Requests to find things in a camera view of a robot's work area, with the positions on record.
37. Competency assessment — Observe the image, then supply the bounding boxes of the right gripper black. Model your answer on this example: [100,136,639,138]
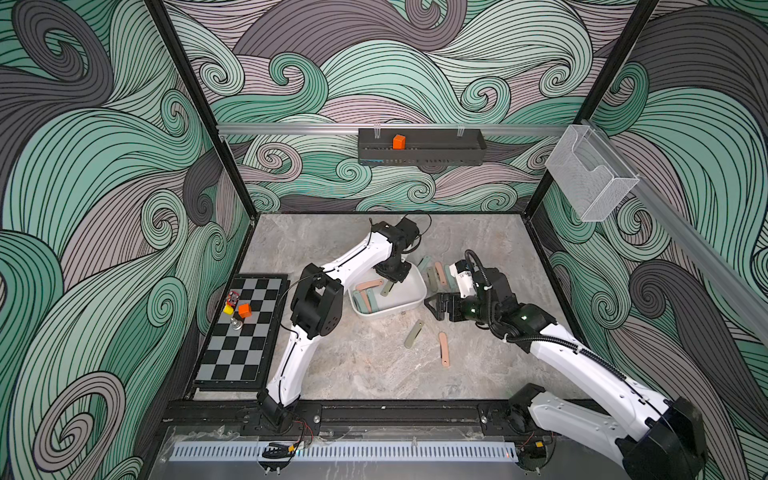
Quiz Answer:
[428,289,499,326]

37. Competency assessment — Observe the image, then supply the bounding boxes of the pink folding knife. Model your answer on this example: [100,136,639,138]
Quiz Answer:
[355,279,385,291]
[434,262,448,286]

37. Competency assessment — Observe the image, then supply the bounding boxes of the mint knife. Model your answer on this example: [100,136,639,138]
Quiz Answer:
[417,256,431,271]

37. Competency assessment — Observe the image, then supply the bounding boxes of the white storage box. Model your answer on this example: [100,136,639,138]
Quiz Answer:
[347,263,428,319]

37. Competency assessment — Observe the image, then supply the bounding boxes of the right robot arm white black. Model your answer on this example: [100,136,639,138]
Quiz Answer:
[424,260,707,479]

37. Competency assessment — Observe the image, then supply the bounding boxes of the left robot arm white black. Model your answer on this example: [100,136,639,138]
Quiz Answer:
[257,217,420,432]

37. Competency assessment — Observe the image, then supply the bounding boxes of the pink folding knife top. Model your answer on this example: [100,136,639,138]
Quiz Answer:
[355,279,385,291]

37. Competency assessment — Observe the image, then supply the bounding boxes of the orange cube on shelf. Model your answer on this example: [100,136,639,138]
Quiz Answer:
[392,134,406,150]

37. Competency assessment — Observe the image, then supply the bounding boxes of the small colourful toy blocks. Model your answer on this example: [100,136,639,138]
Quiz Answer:
[223,290,252,330]

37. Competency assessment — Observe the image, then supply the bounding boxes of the checkerboard mat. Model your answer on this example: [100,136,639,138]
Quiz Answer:
[193,274,290,391]

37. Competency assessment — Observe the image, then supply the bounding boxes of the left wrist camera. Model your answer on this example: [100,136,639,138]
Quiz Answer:
[396,211,433,255]

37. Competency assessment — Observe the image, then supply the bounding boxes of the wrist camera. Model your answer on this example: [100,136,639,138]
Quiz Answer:
[449,249,491,299]
[396,211,433,255]

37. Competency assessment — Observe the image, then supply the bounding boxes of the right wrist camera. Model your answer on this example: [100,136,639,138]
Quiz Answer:
[449,249,491,299]

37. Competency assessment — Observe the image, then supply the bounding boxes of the black wall shelf tray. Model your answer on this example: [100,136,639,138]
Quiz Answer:
[357,129,488,168]

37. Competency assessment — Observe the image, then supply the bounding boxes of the aluminium rail back wall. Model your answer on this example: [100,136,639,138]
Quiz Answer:
[216,122,567,137]

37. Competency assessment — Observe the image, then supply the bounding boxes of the aluminium rail wall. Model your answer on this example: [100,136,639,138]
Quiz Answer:
[216,122,567,137]
[632,176,768,349]

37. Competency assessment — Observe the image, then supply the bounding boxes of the clear plastic wall bin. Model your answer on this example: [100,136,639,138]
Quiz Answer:
[545,124,639,223]

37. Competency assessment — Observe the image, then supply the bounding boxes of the white slotted cable duct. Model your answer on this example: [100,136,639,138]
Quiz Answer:
[169,440,518,463]

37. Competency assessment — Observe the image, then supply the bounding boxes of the aluminium rail right wall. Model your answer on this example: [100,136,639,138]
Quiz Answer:
[632,176,768,349]

